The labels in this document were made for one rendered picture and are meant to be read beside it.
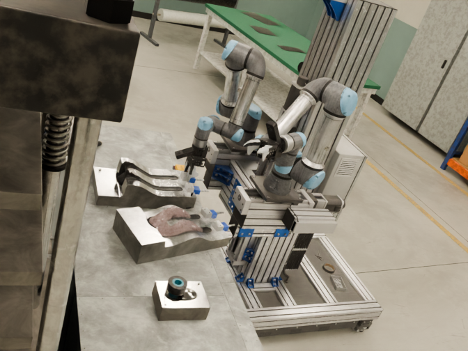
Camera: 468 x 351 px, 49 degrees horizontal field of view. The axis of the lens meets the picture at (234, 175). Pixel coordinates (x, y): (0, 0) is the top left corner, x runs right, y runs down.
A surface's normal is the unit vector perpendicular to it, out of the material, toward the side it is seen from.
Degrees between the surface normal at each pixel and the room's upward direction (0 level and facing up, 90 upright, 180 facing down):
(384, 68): 90
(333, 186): 90
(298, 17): 90
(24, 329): 0
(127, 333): 0
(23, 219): 0
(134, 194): 90
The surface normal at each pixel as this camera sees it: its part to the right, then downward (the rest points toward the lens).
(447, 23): -0.87, -0.02
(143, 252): 0.55, 0.54
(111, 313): 0.29, -0.83
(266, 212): 0.36, 0.55
